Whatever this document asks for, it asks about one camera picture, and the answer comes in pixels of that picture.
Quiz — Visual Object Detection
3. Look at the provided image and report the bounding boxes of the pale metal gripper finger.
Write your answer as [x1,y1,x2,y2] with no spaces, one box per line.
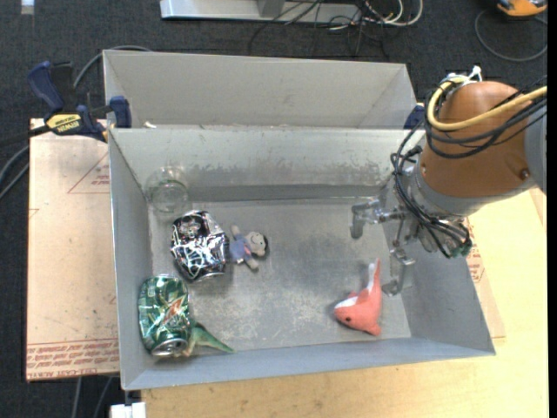
[381,246,416,298]
[350,198,386,240]

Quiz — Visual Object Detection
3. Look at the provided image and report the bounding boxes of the pink plush fish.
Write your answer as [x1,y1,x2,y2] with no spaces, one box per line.
[332,258,385,338]

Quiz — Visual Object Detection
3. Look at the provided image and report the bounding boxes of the grey metal bin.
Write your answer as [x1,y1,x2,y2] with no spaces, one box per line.
[102,49,497,392]

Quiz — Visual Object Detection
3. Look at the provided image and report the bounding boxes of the small cloth doll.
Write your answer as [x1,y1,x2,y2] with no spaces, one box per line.
[228,224,270,272]

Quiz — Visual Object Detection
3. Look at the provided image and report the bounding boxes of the crushed black drink can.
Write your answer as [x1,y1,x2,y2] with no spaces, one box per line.
[170,210,231,284]

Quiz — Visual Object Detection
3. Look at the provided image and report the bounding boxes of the clear glass cup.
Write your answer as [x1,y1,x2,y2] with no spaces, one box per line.
[144,165,191,215]

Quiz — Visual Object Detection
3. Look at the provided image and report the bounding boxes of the green toy dinosaur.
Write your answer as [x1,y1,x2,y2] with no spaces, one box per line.
[182,320,237,358]

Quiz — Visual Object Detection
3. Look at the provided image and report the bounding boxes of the crushed green drink can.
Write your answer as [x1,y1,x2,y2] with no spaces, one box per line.
[137,274,193,358]

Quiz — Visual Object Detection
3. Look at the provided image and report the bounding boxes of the brown cardboard board, red print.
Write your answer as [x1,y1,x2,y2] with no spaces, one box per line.
[25,118,508,382]

